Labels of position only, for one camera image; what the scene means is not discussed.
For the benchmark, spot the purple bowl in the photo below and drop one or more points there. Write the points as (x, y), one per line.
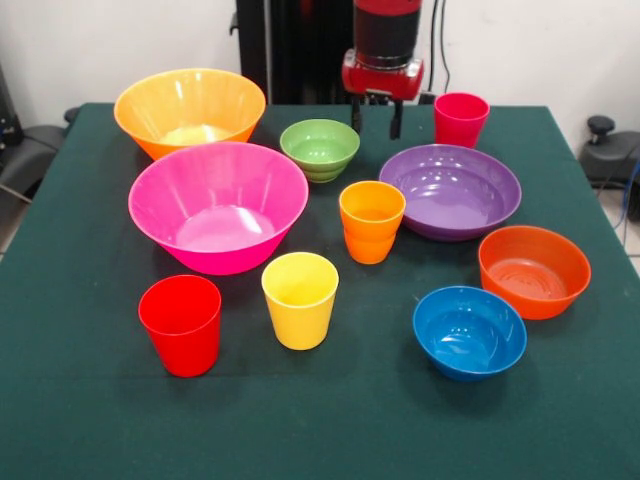
(450, 190)

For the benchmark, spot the red cup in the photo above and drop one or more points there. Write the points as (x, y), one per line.
(185, 350)

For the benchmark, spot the blue bowl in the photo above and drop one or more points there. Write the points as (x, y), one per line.
(470, 367)

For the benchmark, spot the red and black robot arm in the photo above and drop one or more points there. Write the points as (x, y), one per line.
(387, 35)

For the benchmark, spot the orange cup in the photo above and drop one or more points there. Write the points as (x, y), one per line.
(370, 254)
(372, 227)

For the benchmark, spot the crimson cup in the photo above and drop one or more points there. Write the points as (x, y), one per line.
(457, 132)

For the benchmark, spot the yellow cup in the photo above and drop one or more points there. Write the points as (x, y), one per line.
(300, 325)

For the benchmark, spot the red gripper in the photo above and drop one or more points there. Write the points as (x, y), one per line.
(382, 81)

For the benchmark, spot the black machine base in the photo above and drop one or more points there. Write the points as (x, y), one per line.
(30, 150)
(610, 160)

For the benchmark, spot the orange-red bowl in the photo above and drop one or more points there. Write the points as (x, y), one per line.
(530, 305)

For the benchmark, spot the stack of green bowls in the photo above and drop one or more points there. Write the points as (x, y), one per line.
(320, 155)

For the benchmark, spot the large pink bowl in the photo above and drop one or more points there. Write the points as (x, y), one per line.
(165, 200)

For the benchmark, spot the dark green table cloth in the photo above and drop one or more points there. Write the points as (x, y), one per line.
(320, 425)

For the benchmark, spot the large orange bowl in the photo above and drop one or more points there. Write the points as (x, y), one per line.
(150, 115)

